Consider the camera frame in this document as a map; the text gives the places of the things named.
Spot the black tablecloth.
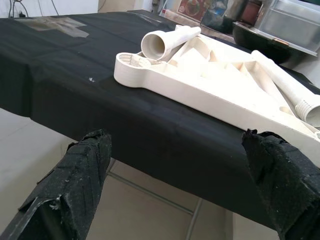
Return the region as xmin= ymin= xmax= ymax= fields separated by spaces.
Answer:
xmin=0 ymin=9 xmax=320 ymax=240

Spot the dark glass pan lid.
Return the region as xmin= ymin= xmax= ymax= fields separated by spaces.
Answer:
xmin=201 ymin=0 xmax=236 ymax=35

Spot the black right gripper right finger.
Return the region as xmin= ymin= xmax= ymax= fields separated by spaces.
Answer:
xmin=241 ymin=128 xmax=320 ymax=240

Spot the black power plug cable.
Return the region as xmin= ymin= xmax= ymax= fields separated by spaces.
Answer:
xmin=7 ymin=0 xmax=28 ymax=18

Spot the wide clear tape patch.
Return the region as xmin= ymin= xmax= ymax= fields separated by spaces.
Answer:
xmin=17 ymin=16 xmax=89 ymax=39

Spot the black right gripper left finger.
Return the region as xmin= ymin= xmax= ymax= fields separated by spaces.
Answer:
xmin=1 ymin=128 xmax=113 ymax=240

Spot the white plastic table top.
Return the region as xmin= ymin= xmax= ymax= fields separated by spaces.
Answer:
xmin=113 ymin=32 xmax=320 ymax=145

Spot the clear plastic storage container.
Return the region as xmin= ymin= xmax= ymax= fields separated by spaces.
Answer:
xmin=254 ymin=0 xmax=320 ymax=56

